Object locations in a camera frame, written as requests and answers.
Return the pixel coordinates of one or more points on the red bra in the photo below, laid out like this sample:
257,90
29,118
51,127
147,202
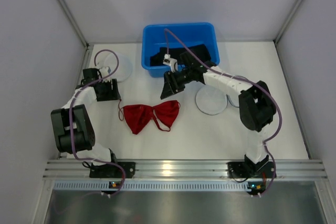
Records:
137,116

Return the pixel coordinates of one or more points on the black garment in bin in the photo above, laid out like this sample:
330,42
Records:
199,50

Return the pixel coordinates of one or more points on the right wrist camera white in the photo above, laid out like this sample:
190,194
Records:
171,62

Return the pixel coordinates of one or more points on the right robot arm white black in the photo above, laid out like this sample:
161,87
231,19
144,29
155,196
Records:
256,108

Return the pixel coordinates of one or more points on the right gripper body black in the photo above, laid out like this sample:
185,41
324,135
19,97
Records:
172,83

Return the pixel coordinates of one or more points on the white mesh laundry bag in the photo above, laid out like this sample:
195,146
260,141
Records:
124,69
212,101

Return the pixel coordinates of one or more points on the aluminium mounting rail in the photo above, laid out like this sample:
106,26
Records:
289,170

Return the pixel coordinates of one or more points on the slotted cable duct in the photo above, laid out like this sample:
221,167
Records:
155,185

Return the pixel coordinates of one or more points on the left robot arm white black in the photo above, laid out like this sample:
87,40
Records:
74,133

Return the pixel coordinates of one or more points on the blue plastic bin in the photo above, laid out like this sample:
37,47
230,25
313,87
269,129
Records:
200,38

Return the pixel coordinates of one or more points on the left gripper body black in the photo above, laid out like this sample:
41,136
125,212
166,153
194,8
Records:
106,91

